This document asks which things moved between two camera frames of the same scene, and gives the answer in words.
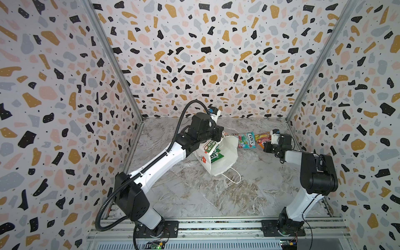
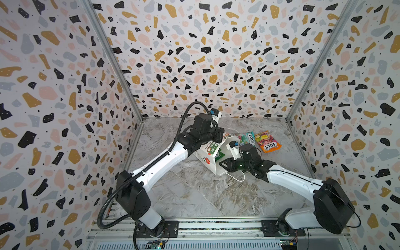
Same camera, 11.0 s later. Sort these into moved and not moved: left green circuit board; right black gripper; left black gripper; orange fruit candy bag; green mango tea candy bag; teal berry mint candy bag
Moved: right black gripper; green mango tea candy bag
Not moved: left green circuit board; left black gripper; teal berry mint candy bag; orange fruit candy bag
